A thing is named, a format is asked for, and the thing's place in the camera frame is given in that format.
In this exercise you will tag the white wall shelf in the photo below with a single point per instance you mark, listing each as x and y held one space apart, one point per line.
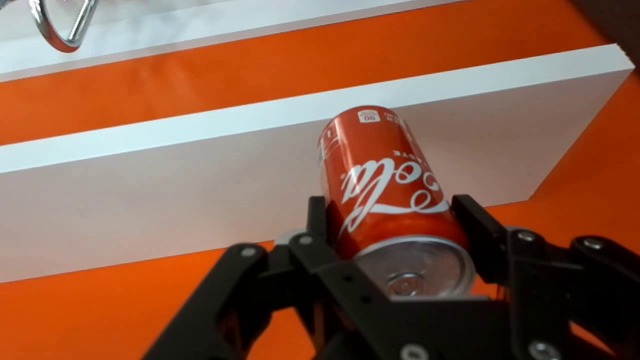
175 30
175 200

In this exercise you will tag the red soda can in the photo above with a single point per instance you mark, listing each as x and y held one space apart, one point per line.
380 200

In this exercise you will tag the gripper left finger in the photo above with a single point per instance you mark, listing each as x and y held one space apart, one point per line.
240 280

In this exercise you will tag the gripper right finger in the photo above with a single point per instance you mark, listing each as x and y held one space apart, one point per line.
545 280

